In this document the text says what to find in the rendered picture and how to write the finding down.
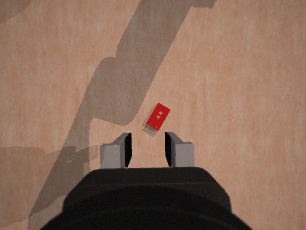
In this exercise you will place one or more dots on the red 9v battery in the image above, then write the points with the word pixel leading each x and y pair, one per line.
pixel 158 116

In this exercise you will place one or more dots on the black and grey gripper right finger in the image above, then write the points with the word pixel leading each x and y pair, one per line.
pixel 177 152

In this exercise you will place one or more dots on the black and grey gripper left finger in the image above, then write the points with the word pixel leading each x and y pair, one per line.
pixel 116 154

